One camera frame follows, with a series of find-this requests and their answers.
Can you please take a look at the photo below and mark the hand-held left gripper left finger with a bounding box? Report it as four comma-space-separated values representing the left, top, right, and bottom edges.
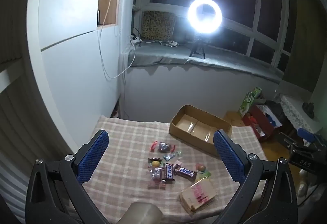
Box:
26, 129, 110, 224

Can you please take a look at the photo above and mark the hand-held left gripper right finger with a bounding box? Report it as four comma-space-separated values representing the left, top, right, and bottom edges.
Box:
213, 129, 298, 224

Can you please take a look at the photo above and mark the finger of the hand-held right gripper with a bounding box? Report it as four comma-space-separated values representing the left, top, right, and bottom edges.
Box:
297, 127, 326, 149
278, 132, 321, 171

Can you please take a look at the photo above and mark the green snack packet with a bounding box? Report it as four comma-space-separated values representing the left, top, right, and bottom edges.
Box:
196, 170, 212, 181

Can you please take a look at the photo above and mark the long brown chocolate bar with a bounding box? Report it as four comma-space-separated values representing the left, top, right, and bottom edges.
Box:
174, 166, 198, 181

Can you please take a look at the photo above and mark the bread packet with pink print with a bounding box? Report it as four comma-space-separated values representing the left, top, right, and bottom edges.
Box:
179, 178, 218, 215

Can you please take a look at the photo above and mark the cardboard box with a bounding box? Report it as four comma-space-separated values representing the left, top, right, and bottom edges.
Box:
169, 104, 233, 157

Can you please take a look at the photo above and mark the short brown chocolate bar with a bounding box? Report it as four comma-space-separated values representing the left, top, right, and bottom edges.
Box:
164, 163, 176, 183

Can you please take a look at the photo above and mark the clear bag of dark candy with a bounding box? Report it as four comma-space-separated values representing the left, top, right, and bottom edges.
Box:
148, 167, 167, 190

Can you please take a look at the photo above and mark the dark figurine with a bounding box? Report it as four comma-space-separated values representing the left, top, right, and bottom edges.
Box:
302, 102, 315, 119

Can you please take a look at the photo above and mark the white lace cloth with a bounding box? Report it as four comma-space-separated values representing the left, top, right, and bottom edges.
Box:
280, 95, 321, 135

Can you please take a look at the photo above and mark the plaid tablecloth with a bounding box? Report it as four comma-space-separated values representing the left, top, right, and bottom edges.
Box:
77, 115, 267, 224

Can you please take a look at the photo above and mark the red shoebox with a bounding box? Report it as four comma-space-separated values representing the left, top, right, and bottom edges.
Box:
243, 104, 284, 142

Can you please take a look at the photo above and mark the green paper bag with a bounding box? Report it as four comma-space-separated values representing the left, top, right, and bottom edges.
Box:
239, 87, 262, 116

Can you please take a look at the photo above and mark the grey rounded object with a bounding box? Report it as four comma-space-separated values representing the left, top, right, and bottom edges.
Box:
119, 202, 164, 224

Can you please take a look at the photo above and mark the white cabinet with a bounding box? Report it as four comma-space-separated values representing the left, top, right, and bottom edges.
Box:
27, 0, 123, 153

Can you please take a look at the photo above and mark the olive curtain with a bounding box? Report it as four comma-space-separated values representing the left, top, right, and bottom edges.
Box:
282, 0, 327, 93

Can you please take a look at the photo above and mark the grey windowsill blanket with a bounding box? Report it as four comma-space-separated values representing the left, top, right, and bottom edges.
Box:
130, 40, 284, 84

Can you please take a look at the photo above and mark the leopard print cushion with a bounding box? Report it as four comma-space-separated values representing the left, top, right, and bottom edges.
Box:
141, 10, 177, 41

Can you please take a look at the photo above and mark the white hanging cable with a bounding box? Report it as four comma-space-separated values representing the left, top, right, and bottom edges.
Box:
98, 0, 136, 79

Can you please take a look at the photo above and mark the white window frame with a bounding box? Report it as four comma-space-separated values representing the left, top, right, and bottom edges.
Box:
133, 0, 292, 71

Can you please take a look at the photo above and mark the ring light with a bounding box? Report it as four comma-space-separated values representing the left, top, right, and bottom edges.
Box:
188, 0, 223, 35

